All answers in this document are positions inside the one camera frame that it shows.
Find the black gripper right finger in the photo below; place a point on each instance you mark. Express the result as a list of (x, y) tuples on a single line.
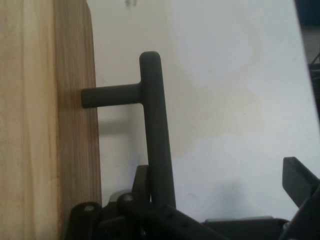
[(303, 190)]

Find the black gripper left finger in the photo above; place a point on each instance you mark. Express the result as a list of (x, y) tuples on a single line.
[(130, 220)]

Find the wooden drawer front panel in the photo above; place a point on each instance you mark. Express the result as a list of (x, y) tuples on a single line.
[(77, 150)]

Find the wooden cabinet box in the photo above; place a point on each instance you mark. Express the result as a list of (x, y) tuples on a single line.
[(25, 125)]

